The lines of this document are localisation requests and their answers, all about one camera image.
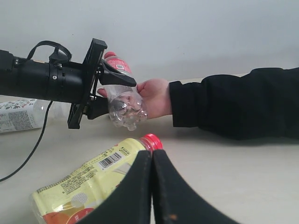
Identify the clear bottle white floral label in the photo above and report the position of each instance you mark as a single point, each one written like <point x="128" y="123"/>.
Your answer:
<point x="26" y="114"/>

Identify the black sleeved forearm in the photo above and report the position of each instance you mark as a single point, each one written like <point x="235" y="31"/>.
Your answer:
<point x="263" y="103"/>

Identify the person's open bare hand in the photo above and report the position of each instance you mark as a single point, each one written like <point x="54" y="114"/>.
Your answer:
<point x="156" y="95"/>

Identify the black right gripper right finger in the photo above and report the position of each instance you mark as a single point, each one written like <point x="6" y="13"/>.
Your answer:
<point x="174" y="201"/>

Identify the yellow juice bottle red cap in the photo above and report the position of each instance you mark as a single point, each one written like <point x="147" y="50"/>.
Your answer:
<point x="82" y="191"/>

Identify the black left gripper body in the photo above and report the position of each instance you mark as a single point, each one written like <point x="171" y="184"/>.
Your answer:
<point x="91" y="71"/>

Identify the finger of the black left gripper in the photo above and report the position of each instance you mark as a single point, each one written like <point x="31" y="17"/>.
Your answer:
<point x="110" y="76"/>
<point x="96" y="106"/>

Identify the clear cola bottle red label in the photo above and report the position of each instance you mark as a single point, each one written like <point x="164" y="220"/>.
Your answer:
<point x="126" y="106"/>

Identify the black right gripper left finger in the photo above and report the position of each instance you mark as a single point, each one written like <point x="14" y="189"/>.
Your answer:
<point x="130" y="202"/>

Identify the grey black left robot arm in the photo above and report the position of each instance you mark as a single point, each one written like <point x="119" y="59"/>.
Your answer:
<point x="49" y="74"/>

